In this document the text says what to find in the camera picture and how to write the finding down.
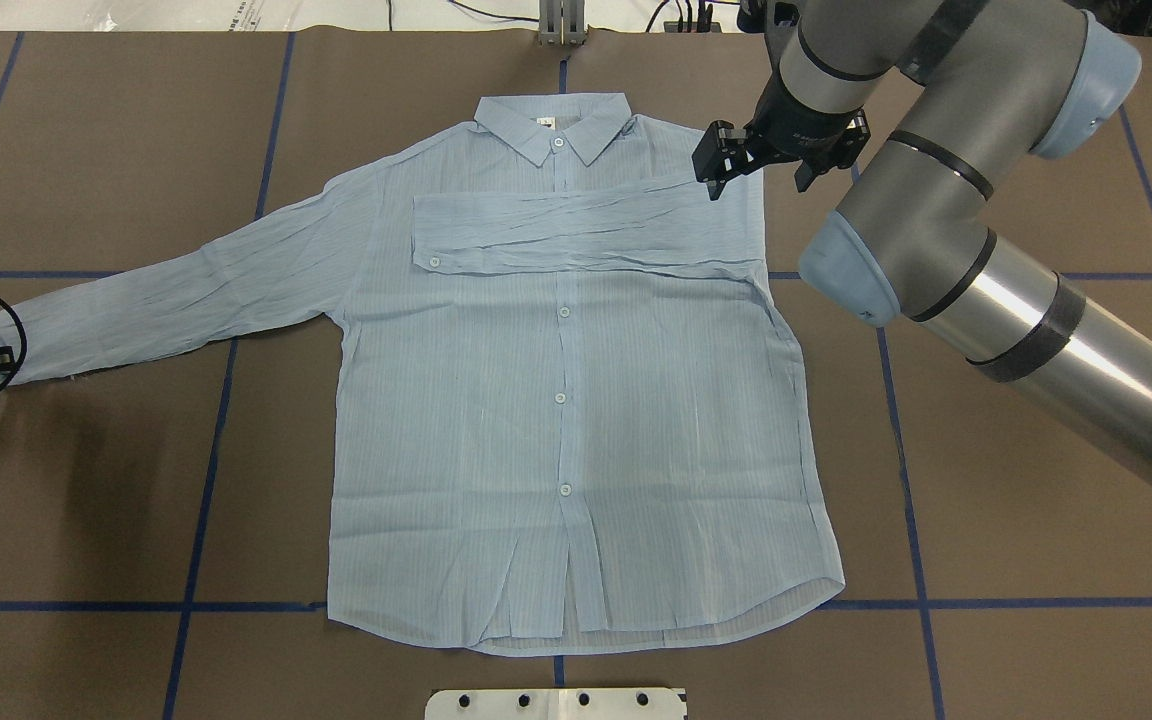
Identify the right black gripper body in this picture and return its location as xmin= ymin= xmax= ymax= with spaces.
xmin=745 ymin=76 xmax=870 ymax=194

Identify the aluminium frame post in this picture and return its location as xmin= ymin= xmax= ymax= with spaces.
xmin=538 ymin=0 xmax=588 ymax=47

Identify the light blue button-up shirt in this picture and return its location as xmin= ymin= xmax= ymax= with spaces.
xmin=0 ymin=94 xmax=846 ymax=657

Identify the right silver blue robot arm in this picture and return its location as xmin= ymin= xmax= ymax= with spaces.
xmin=692 ymin=1 xmax=1152 ymax=488

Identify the clear plastic bag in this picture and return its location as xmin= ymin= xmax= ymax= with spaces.
xmin=82 ymin=1 xmax=399 ymax=32

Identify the white central pedestal column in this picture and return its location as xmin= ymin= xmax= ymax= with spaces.
xmin=424 ymin=687 xmax=689 ymax=719

